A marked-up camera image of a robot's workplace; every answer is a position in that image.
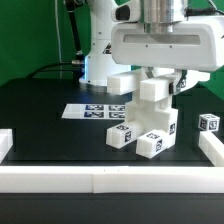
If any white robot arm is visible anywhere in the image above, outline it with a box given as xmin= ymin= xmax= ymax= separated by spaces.
xmin=64 ymin=0 xmax=224 ymax=94

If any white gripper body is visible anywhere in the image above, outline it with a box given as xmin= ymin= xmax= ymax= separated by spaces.
xmin=112 ymin=16 xmax=224 ymax=72

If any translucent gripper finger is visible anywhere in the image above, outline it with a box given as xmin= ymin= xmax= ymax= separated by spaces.
xmin=143 ymin=67 xmax=155 ymax=79
xmin=169 ymin=69 xmax=187 ymax=94

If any white left fence rail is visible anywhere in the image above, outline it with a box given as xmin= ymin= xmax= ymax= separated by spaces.
xmin=0 ymin=129 xmax=13 ymax=163

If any white hanging cable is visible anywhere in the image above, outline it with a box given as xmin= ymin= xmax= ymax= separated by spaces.
xmin=54 ymin=0 xmax=64 ymax=80

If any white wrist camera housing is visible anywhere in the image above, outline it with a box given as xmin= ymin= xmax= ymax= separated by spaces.
xmin=111 ymin=0 xmax=141 ymax=22

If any white tagged cube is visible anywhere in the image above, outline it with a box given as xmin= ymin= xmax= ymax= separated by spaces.
xmin=198 ymin=114 xmax=220 ymax=131

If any white chair back part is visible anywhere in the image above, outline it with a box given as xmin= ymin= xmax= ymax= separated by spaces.
xmin=107 ymin=68 xmax=210 ymax=102

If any paper sheet with tags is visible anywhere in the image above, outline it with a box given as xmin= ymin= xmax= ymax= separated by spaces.
xmin=62 ymin=104 xmax=125 ymax=120

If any black cable on table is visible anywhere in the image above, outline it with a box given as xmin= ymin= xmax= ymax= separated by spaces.
xmin=25 ymin=60 xmax=88 ymax=80

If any white front fence rail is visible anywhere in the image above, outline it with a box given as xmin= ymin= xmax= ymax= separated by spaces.
xmin=0 ymin=166 xmax=224 ymax=193

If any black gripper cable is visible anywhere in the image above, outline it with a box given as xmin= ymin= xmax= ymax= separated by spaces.
xmin=184 ymin=0 xmax=224 ymax=17

